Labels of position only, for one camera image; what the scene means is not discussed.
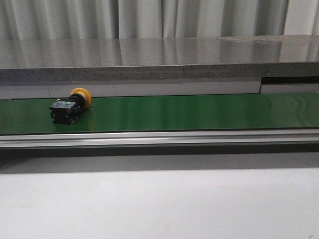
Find yellow push button switch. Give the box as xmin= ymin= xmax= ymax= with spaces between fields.
xmin=49 ymin=88 xmax=92 ymax=124

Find green conveyor belt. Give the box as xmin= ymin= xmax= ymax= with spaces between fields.
xmin=0 ymin=93 xmax=319 ymax=134

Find grey stone countertop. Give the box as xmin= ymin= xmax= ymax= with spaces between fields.
xmin=0 ymin=35 xmax=319 ymax=86

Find white pleated curtain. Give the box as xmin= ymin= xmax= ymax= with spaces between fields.
xmin=0 ymin=0 xmax=319 ymax=40

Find aluminium conveyor frame rail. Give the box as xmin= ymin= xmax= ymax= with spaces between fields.
xmin=0 ymin=128 xmax=319 ymax=149

